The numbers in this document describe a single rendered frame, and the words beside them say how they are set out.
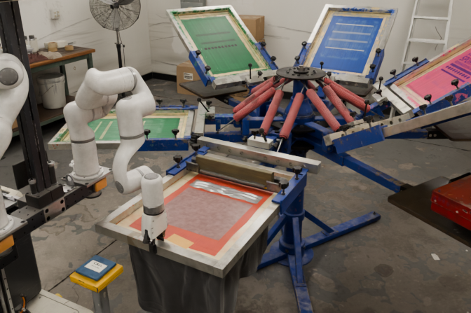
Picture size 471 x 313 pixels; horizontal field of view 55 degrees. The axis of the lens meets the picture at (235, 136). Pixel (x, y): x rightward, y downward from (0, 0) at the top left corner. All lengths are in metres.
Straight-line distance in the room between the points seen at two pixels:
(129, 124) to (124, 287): 1.74
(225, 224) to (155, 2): 5.82
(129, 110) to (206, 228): 0.60
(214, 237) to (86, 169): 0.58
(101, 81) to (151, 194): 0.41
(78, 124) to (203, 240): 0.65
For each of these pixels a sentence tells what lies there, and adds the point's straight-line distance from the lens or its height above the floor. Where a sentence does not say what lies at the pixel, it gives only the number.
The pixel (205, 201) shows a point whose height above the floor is 0.96.
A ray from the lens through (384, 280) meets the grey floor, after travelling 3.25.
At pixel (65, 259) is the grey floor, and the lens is 3.49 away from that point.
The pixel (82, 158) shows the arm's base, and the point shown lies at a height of 1.23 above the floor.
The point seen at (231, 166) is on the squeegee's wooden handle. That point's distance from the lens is 2.14.
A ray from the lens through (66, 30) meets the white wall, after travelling 6.38.
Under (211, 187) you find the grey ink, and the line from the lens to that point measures 2.15.
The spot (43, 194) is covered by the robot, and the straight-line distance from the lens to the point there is 1.81.
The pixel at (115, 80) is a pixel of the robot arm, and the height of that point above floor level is 1.58.
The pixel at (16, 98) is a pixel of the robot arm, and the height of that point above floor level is 1.58.
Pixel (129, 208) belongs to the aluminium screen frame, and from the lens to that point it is 1.99.
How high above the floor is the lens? 2.00
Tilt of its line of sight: 22 degrees down
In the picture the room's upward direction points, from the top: straight up
